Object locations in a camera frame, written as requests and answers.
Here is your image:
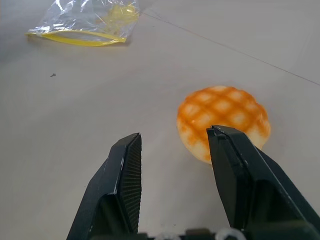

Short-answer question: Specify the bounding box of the round orange crosshatched bread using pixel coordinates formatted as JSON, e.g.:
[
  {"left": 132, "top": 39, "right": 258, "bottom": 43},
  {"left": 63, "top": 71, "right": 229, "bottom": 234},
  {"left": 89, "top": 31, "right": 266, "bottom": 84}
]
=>
[{"left": 176, "top": 85, "right": 272, "bottom": 165}]

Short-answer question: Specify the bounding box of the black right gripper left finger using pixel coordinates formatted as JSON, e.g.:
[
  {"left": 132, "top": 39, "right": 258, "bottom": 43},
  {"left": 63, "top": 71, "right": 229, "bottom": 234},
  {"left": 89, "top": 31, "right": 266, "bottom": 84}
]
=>
[{"left": 66, "top": 132, "right": 143, "bottom": 240}]

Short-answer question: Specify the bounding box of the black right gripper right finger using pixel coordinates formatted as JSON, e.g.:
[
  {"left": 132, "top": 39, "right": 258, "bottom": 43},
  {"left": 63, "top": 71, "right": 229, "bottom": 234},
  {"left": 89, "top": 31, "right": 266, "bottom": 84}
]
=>
[{"left": 206, "top": 124, "right": 320, "bottom": 240}]

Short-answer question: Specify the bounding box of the clear yellow-zip plastic bag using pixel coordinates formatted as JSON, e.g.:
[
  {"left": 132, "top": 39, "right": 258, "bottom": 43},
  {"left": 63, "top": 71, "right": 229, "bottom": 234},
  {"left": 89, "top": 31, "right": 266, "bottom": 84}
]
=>
[{"left": 24, "top": 0, "right": 140, "bottom": 47}]

